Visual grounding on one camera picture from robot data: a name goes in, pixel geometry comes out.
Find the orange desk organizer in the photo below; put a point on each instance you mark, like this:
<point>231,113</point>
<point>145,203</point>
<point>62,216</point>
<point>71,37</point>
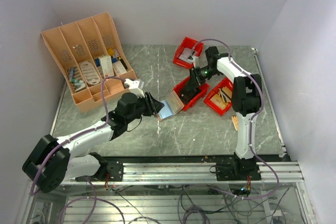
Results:
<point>89,54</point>

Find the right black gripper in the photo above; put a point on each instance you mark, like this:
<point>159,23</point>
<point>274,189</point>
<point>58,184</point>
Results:
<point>196,79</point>

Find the white red box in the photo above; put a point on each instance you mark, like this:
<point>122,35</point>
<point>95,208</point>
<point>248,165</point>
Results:
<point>106,66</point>

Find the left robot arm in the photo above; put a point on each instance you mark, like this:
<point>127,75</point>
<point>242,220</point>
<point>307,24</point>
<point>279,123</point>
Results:
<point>57,159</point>

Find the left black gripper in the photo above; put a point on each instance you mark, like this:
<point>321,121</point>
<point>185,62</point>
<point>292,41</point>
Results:
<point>156,105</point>

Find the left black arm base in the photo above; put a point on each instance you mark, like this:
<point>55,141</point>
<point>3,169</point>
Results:
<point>99,168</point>

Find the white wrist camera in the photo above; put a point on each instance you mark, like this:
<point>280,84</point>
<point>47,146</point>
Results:
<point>136,88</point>
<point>193,61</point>

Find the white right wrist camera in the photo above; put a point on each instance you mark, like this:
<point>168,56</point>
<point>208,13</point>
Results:
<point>193,61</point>

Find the aluminium rail frame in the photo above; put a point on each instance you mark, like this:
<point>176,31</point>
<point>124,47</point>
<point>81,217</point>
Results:
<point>177,193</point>

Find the red bin with gold cards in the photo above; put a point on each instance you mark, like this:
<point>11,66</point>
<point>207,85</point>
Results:
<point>224,83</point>

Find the pens bundle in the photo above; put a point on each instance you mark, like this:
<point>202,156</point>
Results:
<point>76,81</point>

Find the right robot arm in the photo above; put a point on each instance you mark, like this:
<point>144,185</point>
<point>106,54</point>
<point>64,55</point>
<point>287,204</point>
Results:
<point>247,101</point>

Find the red bin with black cards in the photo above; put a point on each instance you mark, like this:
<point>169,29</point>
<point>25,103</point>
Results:
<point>203,91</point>

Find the white oval remote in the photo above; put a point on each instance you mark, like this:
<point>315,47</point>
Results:
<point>90,74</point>

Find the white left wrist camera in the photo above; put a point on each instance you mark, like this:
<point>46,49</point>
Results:
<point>136,88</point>

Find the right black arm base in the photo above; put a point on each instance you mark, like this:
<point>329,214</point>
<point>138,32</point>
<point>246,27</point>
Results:
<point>233,171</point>

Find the yellow small item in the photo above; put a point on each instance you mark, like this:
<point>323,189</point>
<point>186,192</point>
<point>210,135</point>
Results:
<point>111,52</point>

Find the white cards stack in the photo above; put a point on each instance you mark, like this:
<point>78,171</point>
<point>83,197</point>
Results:
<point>186,51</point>

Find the white small box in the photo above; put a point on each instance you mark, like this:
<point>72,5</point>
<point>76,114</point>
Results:
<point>119,68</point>

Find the orange spiral notebook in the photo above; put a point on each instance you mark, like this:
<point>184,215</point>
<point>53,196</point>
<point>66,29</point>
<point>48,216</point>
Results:
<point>235,122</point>

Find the black cards stack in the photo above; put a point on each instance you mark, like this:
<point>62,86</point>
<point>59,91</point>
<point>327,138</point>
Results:
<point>187,96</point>

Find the red bin with white cards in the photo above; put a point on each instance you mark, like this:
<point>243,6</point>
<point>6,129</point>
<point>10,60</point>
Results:
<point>187,43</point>

